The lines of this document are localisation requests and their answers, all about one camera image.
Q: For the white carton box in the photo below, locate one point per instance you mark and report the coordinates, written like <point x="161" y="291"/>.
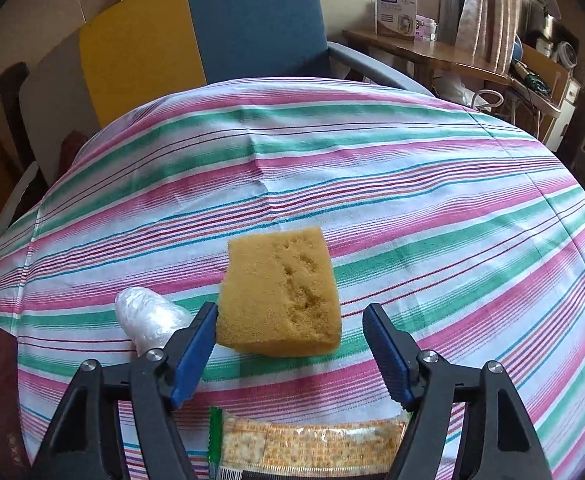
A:
<point x="395" y="10"/>

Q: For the small white cabinet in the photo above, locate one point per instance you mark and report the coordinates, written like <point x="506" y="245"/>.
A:
<point x="565" y="110"/>

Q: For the white plastic bag bundle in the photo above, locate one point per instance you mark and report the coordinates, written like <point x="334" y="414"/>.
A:
<point x="147" y="315"/>

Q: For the wooden side table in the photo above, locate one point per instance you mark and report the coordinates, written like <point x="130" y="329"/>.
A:
<point x="422" y="50"/>

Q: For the maroon gift box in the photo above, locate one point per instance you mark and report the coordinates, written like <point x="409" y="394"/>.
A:
<point x="2" y="410"/>

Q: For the cracker packet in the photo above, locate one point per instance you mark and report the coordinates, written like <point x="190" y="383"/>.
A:
<point x="297" y="445"/>

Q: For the yellow sponge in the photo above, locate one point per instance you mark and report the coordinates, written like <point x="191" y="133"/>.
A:
<point x="277" y="290"/>

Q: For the beige curtain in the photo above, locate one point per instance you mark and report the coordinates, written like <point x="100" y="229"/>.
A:
<point x="482" y="10"/>

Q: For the striped tablecloth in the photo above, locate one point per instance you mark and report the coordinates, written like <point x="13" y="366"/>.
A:
<point x="372" y="185"/>

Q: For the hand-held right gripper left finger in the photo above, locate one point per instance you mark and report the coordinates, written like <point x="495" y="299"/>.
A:
<point x="195" y="355"/>

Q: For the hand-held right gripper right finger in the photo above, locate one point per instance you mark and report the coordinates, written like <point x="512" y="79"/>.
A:
<point x="387" y="355"/>

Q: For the grey yellow blue armchair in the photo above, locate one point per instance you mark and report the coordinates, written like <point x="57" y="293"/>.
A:
<point x="252" y="20"/>

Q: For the small pink white box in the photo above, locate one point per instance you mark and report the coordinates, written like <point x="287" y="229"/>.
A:
<point x="426" y="30"/>

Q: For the round white fan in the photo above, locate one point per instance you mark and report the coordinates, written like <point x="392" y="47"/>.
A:
<point x="566" y="54"/>

